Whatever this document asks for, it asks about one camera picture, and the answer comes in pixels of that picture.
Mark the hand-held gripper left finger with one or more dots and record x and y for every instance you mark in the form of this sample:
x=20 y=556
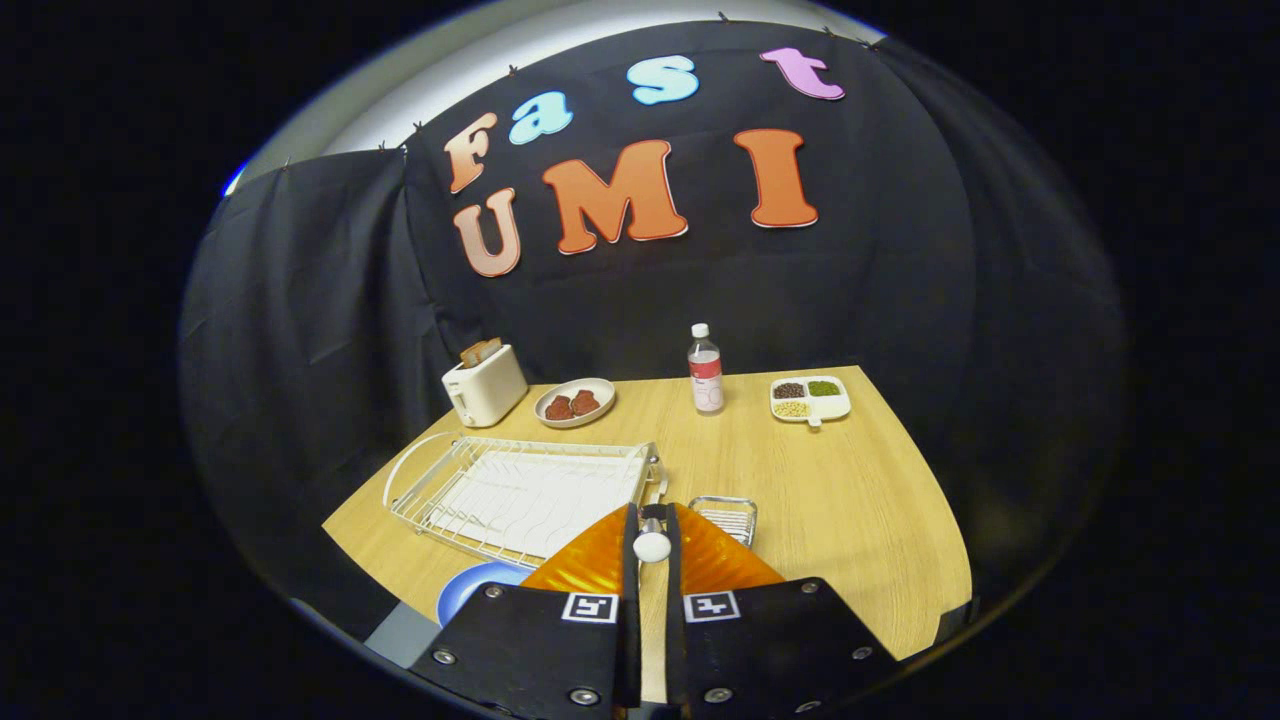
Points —
x=631 y=620

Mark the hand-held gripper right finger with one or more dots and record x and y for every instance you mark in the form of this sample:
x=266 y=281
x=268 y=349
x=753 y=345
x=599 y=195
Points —
x=674 y=640

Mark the blue plate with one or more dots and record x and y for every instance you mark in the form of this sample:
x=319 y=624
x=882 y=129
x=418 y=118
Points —
x=470 y=590

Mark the white oval dish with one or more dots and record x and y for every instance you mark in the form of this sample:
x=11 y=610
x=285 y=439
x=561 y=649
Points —
x=603 y=388

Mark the white divided dish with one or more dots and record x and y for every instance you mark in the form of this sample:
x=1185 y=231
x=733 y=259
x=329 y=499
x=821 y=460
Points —
x=835 y=406

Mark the white drip tray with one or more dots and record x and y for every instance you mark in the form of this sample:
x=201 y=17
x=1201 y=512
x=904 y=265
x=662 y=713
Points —
x=540 y=500

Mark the red meat piece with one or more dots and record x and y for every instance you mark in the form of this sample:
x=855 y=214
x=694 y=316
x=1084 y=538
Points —
x=585 y=402
x=559 y=408

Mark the clear bottle with red label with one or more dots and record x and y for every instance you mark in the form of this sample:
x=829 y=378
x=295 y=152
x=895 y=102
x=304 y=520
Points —
x=706 y=380

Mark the yellow beans pile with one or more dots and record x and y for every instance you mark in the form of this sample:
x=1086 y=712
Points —
x=790 y=409

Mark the white toaster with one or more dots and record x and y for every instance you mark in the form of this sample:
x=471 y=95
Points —
x=490 y=390

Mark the dark red beans pile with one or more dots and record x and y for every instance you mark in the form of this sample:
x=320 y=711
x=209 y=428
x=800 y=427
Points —
x=789 y=390

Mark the green beans pile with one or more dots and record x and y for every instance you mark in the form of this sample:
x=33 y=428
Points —
x=824 y=388

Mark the brown toast slice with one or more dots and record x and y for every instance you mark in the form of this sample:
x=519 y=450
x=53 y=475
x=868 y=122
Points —
x=490 y=347
x=471 y=354

